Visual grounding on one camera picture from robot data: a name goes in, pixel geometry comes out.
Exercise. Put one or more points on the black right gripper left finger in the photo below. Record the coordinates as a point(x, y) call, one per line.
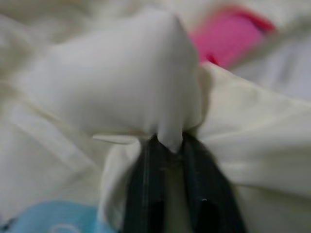
point(150, 189)

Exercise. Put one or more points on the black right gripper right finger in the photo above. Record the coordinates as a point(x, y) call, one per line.
point(209, 194)

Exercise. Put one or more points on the cream cartoon print blanket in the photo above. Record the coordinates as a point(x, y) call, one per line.
point(97, 85)

